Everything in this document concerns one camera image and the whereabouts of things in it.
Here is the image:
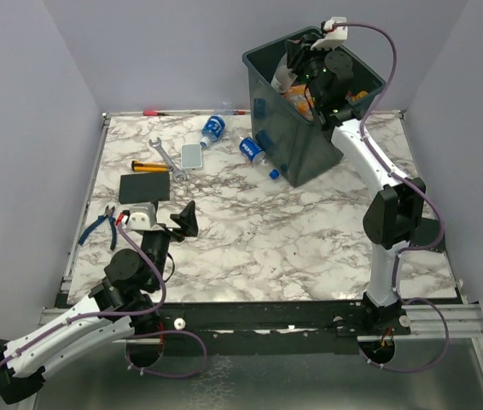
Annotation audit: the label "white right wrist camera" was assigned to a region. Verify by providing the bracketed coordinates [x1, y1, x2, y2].
[310, 17, 348, 51]

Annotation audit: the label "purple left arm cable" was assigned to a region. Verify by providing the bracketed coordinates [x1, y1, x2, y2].
[0, 221, 209, 392]

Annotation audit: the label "large orange label bottle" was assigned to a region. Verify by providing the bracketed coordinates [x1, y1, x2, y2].
[283, 84, 313, 120]

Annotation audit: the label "red screwdriver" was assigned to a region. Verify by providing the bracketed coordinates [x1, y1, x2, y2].
[143, 110, 169, 117]

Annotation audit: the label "black network switch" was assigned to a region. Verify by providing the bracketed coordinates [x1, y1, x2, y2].
[410, 217, 446, 254]

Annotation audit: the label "dark green plastic bin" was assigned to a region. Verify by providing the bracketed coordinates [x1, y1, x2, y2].
[242, 26, 385, 187]

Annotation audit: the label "silver wrench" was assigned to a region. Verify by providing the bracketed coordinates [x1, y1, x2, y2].
[148, 138, 187, 183]

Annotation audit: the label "pepsi bottle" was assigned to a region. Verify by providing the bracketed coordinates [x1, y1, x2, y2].
[239, 137, 280, 180]

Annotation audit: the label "black flat box left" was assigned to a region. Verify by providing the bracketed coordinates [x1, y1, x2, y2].
[119, 172, 171, 204]

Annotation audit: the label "orange juice bottle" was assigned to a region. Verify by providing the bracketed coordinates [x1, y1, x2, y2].
[351, 91, 369, 102]

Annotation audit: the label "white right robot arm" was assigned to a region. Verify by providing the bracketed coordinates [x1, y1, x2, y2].
[285, 33, 426, 334]

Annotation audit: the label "blue handled pliers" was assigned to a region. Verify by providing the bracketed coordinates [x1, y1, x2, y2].
[77, 205, 117, 251]

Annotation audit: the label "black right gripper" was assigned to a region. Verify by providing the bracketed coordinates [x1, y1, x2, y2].
[287, 36, 335, 107]

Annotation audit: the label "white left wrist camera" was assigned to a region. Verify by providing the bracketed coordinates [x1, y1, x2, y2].
[125, 202, 157, 231]

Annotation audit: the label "white grey power bank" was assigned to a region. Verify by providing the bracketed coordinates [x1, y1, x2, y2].
[181, 143, 203, 170]

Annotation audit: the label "yellow utility knife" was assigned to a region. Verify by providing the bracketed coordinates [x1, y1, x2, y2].
[131, 161, 171, 173]

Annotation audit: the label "red label water bottle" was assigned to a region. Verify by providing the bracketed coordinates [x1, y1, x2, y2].
[271, 54, 298, 94]

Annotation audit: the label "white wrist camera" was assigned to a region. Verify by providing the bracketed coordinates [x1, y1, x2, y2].
[310, 17, 348, 51]
[125, 202, 157, 231]

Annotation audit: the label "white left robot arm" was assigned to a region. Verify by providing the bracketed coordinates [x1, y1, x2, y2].
[0, 202, 199, 404]

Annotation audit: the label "blue label bottle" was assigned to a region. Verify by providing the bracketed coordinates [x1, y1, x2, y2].
[200, 115, 225, 148]

